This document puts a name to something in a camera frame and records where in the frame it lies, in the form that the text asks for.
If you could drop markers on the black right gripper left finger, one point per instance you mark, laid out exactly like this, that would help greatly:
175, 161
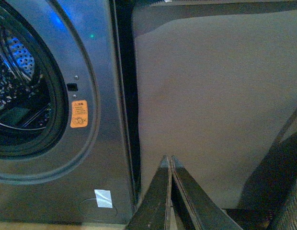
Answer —
154, 212

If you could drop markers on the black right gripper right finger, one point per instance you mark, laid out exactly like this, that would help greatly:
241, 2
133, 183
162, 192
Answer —
193, 205

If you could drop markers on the grey front-load washing machine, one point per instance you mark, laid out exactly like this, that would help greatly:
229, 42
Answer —
53, 52

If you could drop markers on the white tape patch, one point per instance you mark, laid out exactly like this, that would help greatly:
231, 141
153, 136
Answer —
103, 198

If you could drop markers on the woven laundry basket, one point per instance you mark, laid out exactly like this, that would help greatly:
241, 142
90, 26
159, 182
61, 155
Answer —
286, 218

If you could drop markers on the orange warning sticker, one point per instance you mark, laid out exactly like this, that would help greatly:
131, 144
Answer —
79, 114

